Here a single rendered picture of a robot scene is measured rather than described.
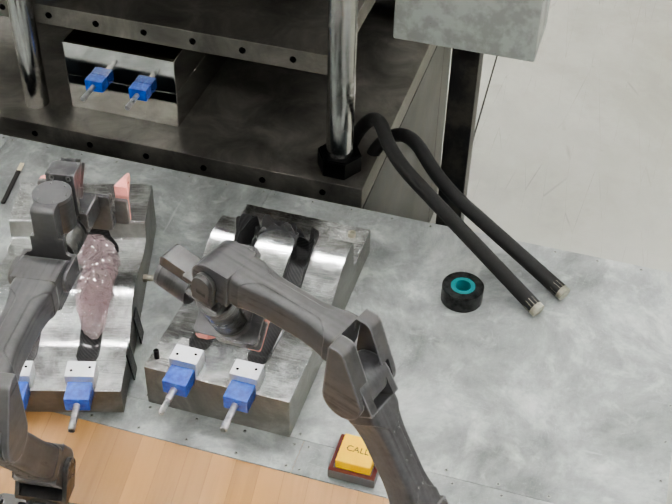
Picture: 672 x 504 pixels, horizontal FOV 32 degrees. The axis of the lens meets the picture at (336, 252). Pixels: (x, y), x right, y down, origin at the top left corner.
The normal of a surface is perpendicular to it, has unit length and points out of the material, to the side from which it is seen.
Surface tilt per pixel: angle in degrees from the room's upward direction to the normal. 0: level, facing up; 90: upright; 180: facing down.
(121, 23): 90
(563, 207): 0
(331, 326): 5
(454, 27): 90
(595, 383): 0
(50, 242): 89
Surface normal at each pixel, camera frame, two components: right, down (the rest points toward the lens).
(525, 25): -0.29, 0.63
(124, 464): 0.02, -0.75
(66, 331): 0.02, -0.41
